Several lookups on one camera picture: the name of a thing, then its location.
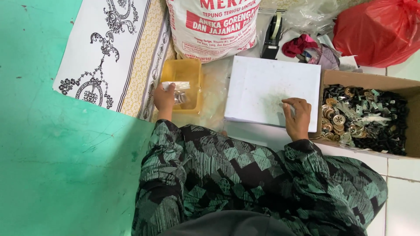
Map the person's right hand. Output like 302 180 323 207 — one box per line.
281 97 312 142

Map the person's left hand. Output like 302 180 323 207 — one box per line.
153 83 178 121

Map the small clear bag of metal parts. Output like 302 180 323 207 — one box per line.
162 81 191 105

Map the yellow plastic container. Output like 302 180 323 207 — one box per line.
160 59 203 114

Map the patterned white batik cloth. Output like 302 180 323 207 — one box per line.
52 0 178 122

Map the white printed flour sack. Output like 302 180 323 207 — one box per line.
165 0 262 63

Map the white paper-covered box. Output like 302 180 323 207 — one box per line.
224 55 322 133

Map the black tape dispenser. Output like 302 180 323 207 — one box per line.
261 12 283 60

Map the person's green patterned garment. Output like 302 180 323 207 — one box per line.
131 119 389 236

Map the heap of fabric scraps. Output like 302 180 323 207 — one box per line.
282 33 359 72

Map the clear plastic bag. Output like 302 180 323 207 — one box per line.
282 0 348 37

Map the heap of metal and black parts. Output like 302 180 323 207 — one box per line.
320 84 410 156

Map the cardboard box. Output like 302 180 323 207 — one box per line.
308 69 420 160

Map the red plastic bag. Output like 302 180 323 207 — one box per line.
332 0 420 68

